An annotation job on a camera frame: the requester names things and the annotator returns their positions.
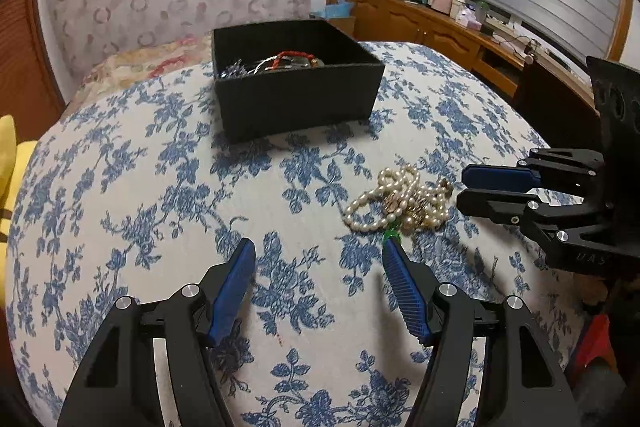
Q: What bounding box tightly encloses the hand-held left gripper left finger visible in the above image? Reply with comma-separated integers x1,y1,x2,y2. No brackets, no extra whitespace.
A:
57,237,257,427

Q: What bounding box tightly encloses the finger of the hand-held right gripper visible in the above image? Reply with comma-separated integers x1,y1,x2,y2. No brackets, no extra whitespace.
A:
461,148,607,193
456,188,609,234

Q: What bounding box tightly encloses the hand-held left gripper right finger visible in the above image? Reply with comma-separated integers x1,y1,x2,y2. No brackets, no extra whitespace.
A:
382,237,583,427

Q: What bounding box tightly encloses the green cord ornament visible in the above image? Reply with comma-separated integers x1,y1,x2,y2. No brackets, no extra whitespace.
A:
380,219,404,246

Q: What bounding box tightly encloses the white pearl necklace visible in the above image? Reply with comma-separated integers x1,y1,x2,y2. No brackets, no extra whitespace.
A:
342,164,453,235

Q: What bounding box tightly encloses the black box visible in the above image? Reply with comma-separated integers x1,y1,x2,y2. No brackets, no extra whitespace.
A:
211,20,386,142

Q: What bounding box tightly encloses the grey-green jade bangle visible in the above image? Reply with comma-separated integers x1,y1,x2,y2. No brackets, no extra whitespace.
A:
252,57,321,72

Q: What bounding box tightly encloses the red cord bracelet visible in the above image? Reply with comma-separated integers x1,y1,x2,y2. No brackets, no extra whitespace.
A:
270,50,321,70

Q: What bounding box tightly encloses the blue floral tablecloth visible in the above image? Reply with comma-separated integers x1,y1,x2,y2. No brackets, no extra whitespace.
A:
5,41,591,427

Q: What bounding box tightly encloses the red cloth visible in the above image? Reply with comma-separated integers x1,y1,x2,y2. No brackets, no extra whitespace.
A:
575,314,614,370

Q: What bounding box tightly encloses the wooden cabinet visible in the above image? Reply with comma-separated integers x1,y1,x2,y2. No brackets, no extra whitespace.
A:
326,0,596,108

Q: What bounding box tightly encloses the blue plastic bag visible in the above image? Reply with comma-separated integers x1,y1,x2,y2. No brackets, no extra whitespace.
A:
310,0,356,20

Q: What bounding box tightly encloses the patterned pillow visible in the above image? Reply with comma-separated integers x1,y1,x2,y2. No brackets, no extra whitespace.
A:
75,32,218,95

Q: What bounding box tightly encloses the yellow plush toy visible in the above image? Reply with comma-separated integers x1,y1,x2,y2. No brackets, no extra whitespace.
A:
0,114,37,243

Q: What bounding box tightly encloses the wooden louvered wardrobe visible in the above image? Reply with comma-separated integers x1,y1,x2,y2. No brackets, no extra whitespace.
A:
0,0,68,122

